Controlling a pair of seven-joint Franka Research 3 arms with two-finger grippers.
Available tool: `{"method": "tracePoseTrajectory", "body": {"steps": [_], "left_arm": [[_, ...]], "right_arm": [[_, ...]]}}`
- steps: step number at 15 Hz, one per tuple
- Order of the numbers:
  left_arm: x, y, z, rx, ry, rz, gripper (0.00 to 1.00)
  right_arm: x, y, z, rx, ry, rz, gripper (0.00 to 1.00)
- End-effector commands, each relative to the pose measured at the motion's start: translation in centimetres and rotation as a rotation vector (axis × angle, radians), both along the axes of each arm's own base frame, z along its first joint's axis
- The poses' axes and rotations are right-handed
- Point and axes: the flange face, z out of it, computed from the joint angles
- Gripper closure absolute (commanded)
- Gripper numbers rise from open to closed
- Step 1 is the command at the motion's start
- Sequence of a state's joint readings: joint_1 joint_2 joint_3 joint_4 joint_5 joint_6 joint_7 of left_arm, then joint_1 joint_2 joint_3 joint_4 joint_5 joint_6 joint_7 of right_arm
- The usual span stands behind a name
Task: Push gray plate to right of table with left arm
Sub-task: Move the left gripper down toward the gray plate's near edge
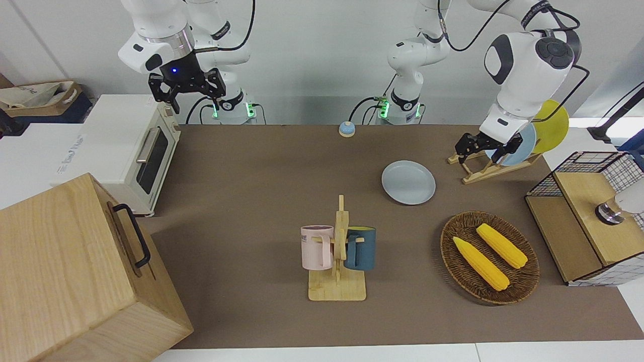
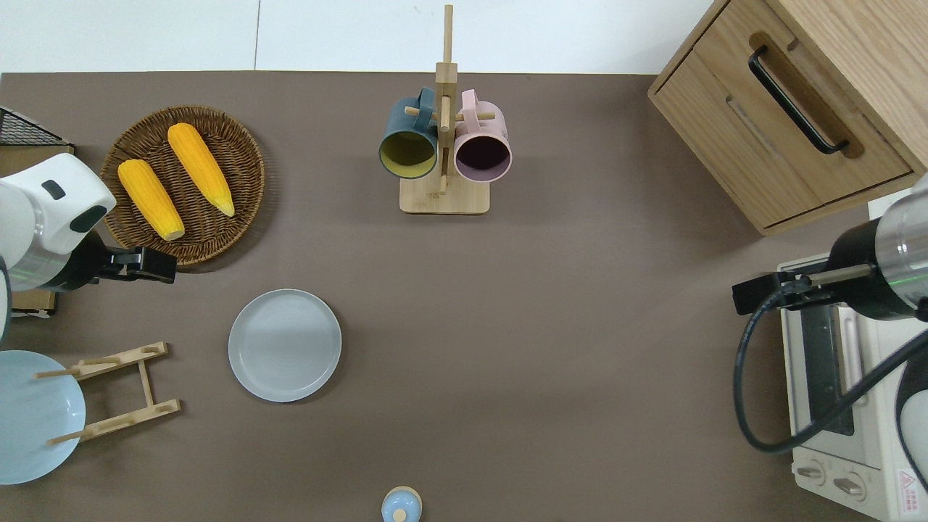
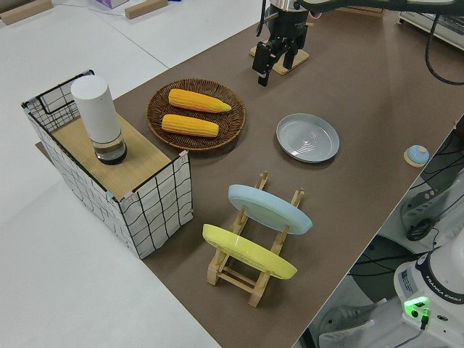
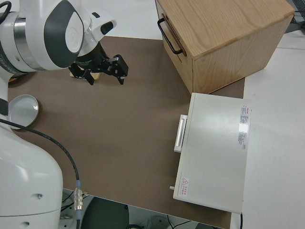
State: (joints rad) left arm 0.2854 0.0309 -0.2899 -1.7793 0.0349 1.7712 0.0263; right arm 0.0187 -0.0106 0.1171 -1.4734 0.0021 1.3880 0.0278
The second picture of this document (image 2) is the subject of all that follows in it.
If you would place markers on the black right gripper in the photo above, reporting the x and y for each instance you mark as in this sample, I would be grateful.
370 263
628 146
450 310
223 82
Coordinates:
859 297

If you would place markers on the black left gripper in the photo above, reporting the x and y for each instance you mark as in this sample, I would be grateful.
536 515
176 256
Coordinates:
83 264

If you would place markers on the gray plate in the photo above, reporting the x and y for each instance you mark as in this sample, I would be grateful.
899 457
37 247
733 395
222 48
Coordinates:
284 345

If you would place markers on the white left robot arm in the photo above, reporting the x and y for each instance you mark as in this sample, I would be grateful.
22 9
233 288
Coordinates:
43 210

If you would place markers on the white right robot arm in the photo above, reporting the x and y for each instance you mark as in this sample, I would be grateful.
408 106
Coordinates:
906 239

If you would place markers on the wooden plate rack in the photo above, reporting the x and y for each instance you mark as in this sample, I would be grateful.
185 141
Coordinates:
145 380

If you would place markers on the light blue plate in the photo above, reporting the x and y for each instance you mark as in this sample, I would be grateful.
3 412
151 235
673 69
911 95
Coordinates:
32 420

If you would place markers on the short yellow corn cob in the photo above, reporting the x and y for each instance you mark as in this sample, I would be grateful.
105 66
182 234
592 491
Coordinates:
151 199

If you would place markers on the brown wicker tray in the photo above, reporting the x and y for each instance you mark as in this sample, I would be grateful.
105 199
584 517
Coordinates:
217 239

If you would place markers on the long yellow corn cob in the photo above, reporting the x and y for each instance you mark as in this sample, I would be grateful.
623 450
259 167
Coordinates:
201 168

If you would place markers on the wooden drawer cabinet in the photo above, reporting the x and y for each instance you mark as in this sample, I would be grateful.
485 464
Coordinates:
732 138

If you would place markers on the cream toaster oven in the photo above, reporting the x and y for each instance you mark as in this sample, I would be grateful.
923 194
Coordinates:
870 435

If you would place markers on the teal mug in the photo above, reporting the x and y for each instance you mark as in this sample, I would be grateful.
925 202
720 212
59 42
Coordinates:
406 119

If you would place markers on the wooden mug tree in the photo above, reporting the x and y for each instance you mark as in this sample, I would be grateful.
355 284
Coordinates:
444 199

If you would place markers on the pink mug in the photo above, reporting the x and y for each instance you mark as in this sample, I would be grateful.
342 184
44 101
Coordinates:
482 123

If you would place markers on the blue bell on wooden base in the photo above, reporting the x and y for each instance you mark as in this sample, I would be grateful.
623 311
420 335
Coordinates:
401 505

